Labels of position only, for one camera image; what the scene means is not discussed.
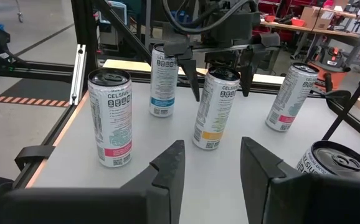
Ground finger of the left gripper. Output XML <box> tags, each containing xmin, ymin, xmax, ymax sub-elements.
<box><xmin>176</xmin><ymin>57</ymin><xmax>201</xmax><ymax>103</ymax></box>
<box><xmin>239</xmin><ymin>49</ymin><xmax>258</xmax><ymax>98</ymax></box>

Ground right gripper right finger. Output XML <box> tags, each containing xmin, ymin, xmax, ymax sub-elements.
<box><xmin>240</xmin><ymin>136</ymin><xmax>360</xmax><ymax>224</ymax></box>

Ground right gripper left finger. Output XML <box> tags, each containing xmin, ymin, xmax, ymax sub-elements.
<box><xmin>0</xmin><ymin>139</ymin><xmax>186</xmax><ymax>224</ymax></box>

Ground Celsius can yellow label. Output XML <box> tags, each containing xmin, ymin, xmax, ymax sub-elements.
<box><xmin>192</xmin><ymin>65</ymin><xmax>241</xmax><ymax>151</ymax></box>

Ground Celsius can pink label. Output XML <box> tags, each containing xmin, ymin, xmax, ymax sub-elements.
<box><xmin>265</xmin><ymin>62</ymin><xmax>320</xmax><ymax>133</ymax></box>
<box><xmin>87</xmin><ymin>67</ymin><xmax>133</xmax><ymax>169</ymax></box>

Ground Celsius can blue label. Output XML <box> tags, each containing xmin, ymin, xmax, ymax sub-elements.
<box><xmin>148</xmin><ymin>43</ymin><xmax>179</xmax><ymax>118</ymax></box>
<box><xmin>295</xmin><ymin>139</ymin><xmax>360</xmax><ymax>180</ymax></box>

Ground red storage bins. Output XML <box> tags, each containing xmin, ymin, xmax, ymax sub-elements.
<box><xmin>259</xmin><ymin>0</ymin><xmax>308</xmax><ymax>34</ymax></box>

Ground orange shop vacuum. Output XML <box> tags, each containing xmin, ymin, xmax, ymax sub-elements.
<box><xmin>307</xmin><ymin>46</ymin><xmax>352</xmax><ymax>91</ymax></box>

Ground cardboard box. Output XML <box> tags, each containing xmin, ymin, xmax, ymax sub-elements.
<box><xmin>300</xmin><ymin>5</ymin><xmax>336</xmax><ymax>30</ymax></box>

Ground wooden workbench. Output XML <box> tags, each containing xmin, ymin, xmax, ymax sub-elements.
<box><xmin>259</xmin><ymin>6</ymin><xmax>360</xmax><ymax>66</ymax></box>

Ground silver aluminium bar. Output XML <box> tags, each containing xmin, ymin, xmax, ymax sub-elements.
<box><xmin>69</xmin><ymin>43</ymin><xmax>87</xmax><ymax>106</ymax></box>

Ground black mat orange stripes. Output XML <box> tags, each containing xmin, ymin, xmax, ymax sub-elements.
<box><xmin>0</xmin><ymin>78</ymin><xmax>75</xmax><ymax>108</ymax></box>

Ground black frame clip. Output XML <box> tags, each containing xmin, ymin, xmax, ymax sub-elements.
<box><xmin>14</xmin><ymin>144</ymin><xmax>56</xmax><ymax>171</ymax></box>

